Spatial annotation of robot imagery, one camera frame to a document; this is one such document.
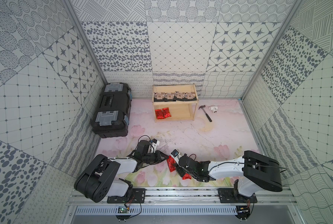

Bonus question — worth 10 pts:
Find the green circuit board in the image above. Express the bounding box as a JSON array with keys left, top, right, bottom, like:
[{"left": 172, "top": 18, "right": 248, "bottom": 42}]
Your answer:
[{"left": 117, "top": 207, "right": 129, "bottom": 214}]

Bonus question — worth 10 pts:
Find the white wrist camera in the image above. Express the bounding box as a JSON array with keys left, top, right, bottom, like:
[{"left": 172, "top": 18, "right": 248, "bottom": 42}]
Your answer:
[
  {"left": 150, "top": 139, "right": 160, "bottom": 153},
  {"left": 171, "top": 149, "right": 179, "bottom": 158}
]

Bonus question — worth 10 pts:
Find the aluminium mounting rail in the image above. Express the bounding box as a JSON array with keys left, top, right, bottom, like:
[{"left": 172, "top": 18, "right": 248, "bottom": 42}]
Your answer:
[{"left": 66, "top": 170, "right": 299, "bottom": 206}]

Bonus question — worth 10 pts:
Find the light wooden shelf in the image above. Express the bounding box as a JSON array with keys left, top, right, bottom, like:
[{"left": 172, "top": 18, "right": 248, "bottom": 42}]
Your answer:
[{"left": 152, "top": 84, "right": 199, "bottom": 122}]

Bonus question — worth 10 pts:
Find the white pipe fitting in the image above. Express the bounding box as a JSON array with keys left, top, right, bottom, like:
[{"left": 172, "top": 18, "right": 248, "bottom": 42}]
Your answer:
[{"left": 209, "top": 105, "right": 218, "bottom": 113}]

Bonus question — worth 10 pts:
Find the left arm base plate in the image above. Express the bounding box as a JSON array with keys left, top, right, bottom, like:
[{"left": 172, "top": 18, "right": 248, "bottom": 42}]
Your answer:
[{"left": 107, "top": 188, "right": 146, "bottom": 204}]

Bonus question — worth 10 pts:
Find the red tea bag three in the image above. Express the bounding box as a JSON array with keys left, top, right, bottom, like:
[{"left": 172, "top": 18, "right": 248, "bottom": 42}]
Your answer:
[{"left": 167, "top": 156, "right": 176, "bottom": 173}]

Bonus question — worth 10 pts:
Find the black handled hammer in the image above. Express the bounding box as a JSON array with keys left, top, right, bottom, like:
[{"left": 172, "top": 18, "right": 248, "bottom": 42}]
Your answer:
[{"left": 199, "top": 105, "right": 212, "bottom": 122}]

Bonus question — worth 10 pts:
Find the black plastic toolbox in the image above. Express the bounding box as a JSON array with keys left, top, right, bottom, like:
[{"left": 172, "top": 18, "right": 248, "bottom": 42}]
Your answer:
[{"left": 91, "top": 83, "right": 132, "bottom": 138}]

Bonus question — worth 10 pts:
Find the floral tea bag three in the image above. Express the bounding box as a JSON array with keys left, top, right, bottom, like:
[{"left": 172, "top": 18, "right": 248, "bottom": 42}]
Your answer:
[{"left": 174, "top": 91, "right": 186, "bottom": 101}]

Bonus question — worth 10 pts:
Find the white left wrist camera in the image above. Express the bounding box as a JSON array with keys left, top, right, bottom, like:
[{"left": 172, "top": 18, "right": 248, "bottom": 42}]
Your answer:
[{"left": 150, "top": 139, "right": 160, "bottom": 153}]

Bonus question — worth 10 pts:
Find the floral tea bag one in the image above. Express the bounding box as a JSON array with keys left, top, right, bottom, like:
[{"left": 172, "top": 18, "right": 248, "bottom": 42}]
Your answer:
[{"left": 153, "top": 92, "right": 165, "bottom": 102}]

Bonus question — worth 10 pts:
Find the red tea bag one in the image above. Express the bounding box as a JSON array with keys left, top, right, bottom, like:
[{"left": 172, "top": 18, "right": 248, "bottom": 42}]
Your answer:
[{"left": 155, "top": 109, "right": 165, "bottom": 119}]

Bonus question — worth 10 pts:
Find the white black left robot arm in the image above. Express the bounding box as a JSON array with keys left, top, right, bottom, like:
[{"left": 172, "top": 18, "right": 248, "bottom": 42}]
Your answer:
[{"left": 74, "top": 139, "right": 169, "bottom": 204}]

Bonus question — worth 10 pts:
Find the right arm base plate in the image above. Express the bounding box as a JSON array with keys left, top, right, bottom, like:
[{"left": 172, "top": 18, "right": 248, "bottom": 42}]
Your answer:
[{"left": 217, "top": 188, "right": 258, "bottom": 204}]

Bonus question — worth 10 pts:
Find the red tea bag two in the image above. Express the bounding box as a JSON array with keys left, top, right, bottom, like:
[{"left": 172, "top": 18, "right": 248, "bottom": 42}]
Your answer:
[{"left": 162, "top": 107, "right": 171, "bottom": 119}]

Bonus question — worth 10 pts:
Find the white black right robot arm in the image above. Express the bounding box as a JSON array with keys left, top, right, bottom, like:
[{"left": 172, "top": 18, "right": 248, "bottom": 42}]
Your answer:
[{"left": 171, "top": 149, "right": 283, "bottom": 197}]

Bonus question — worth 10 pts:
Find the red tea bag four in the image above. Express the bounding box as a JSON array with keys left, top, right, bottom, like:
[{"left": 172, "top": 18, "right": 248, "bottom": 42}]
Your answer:
[{"left": 182, "top": 174, "right": 192, "bottom": 180}]

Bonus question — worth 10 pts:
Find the floral tea bag two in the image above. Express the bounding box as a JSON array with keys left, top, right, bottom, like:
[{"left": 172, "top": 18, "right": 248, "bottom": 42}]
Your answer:
[{"left": 163, "top": 92, "right": 176, "bottom": 102}]

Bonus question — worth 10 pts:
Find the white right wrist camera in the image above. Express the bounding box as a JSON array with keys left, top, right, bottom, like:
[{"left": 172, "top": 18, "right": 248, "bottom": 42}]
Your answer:
[{"left": 171, "top": 149, "right": 179, "bottom": 158}]

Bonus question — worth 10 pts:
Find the floral tea bag four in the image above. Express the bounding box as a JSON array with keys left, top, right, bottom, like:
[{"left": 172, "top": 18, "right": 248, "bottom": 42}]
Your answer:
[{"left": 184, "top": 92, "right": 197, "bottom": 101}]

